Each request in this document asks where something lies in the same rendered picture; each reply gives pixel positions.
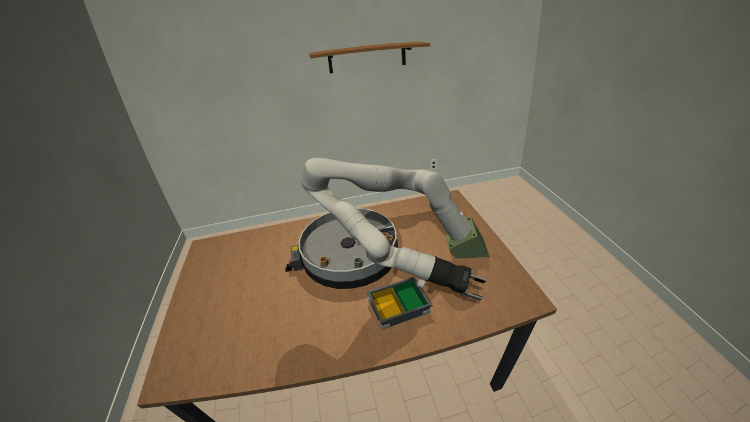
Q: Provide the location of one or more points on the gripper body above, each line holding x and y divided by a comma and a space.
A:
433, 269

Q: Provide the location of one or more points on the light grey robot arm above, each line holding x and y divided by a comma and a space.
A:
315, 178

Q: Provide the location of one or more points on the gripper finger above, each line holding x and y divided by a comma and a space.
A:
474, 296
476, 278

